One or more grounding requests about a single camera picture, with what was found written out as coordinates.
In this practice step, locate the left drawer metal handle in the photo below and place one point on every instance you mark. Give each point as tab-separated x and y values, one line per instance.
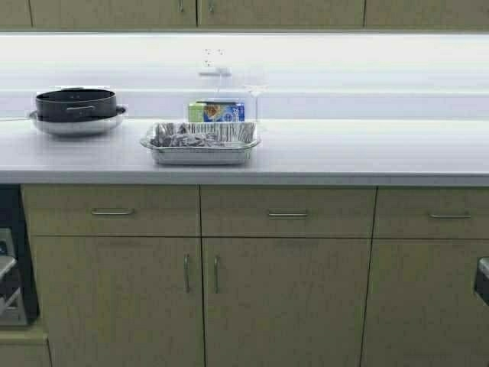
112	211

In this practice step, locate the left lower drawer front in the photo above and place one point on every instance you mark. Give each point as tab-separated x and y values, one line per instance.
65	209

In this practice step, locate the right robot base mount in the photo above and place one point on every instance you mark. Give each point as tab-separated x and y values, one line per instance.
481	282

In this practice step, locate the door metal handle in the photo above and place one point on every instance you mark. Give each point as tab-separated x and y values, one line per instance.
216	273
186	273

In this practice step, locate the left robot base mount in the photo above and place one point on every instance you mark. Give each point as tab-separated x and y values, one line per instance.
13	312

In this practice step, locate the black cooking pot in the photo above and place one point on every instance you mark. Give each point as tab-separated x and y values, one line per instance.
76	105

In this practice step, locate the silver metal bowl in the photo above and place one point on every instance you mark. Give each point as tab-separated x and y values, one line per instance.
78	129

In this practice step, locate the right lower drawer front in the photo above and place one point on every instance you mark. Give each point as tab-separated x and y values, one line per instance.
403	213

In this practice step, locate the grey crumpled cloth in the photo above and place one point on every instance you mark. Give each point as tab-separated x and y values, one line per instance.
169	135

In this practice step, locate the drawer metal handle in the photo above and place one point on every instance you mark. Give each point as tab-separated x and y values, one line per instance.
450	216
112	211
287	215

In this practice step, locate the clear wine glass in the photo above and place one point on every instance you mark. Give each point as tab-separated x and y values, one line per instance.
255	91

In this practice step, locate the white wall outlet plate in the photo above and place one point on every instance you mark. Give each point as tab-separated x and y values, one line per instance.
212	58

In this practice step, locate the blue green Ziploc box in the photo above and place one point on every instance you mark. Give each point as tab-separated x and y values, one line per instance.
210	112

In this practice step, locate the middle drawer metal handle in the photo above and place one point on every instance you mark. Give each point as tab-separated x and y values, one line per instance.
287	215

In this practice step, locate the right drawer metal handle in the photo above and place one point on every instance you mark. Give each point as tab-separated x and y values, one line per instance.
450	216

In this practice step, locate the left door metal handle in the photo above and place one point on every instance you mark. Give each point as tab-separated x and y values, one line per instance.
186	273

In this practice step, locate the middle door metal handle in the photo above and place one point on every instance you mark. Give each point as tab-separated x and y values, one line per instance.
216	273

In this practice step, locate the aluminium foil tray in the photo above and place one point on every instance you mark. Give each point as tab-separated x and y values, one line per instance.
240	139

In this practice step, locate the middle lower drawer front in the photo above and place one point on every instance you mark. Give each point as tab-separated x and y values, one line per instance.
242	212

